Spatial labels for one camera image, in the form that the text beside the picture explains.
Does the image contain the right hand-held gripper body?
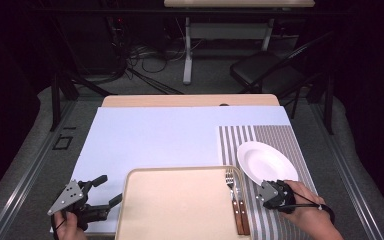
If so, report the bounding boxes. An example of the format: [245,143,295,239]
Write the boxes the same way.
[255,179,296,210]

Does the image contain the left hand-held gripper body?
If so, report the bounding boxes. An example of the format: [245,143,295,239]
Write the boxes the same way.
[47,179,110,231]

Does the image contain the white plate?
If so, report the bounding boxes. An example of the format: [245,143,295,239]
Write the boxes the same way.
[236,140,299,187]

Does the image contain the knife with wooden handle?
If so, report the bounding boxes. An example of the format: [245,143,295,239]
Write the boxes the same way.
[234,173,252,236]

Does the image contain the fork with wooden handle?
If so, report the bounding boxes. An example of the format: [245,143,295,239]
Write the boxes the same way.
[225,168,244,236]

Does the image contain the beige tray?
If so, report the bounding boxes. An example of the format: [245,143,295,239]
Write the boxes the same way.
[114,165,253,240]

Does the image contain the person's left hand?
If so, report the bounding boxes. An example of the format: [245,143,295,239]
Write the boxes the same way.
[53,211,89,240]

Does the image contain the person's right hand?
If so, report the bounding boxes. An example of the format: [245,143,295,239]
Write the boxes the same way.
[281,180,329,228]

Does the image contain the striped placemat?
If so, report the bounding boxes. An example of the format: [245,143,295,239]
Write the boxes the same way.
[217,124,318,240]

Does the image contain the pale blue table sheet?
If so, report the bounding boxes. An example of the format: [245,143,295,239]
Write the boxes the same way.
[69,105,293,236]

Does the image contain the black metal stand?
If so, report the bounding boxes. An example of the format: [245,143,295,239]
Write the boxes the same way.
[49,71,114,132]
[308,71,335,136]

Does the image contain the black folding chair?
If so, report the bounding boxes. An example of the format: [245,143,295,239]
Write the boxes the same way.
[229,31,334,119]

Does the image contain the white-legged desk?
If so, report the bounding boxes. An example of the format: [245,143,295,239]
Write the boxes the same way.
[163,0,316,86]

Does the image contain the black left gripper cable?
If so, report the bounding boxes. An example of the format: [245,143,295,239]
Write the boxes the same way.
[51,213,68,240]

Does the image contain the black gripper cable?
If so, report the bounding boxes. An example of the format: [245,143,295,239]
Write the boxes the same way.
[279,190,336,225]
[51,213,68,240]

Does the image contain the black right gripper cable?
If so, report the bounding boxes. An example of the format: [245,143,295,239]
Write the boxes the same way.
[279,190,336,225]

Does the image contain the metal floor rail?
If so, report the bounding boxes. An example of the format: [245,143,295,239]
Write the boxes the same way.
[0,99,78,240]
[309,102,384,240]

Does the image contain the black floor socket frame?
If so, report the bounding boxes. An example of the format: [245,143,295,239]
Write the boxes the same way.
[52,134,74,151]

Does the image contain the white cables on floor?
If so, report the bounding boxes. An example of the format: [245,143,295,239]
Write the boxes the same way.
[128,39,203,64]

